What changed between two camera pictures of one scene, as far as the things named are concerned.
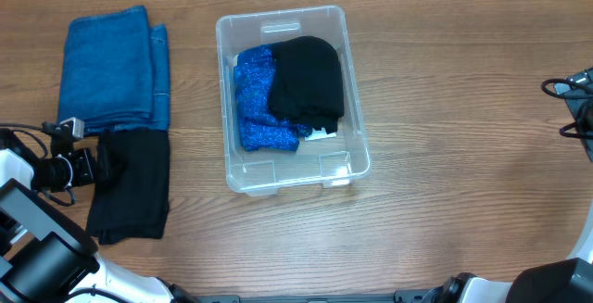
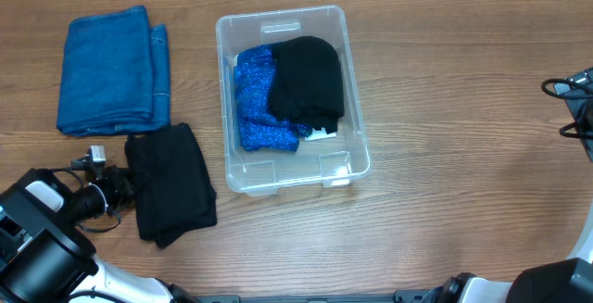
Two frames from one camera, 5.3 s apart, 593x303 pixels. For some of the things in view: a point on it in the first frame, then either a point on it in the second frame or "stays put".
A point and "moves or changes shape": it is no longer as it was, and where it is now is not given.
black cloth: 132,190 moves or changes shape
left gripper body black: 84,171 → 118,195
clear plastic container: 334,162 stays put
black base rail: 419,296 stays put
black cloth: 306,82 stays put
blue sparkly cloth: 261,129 stays put
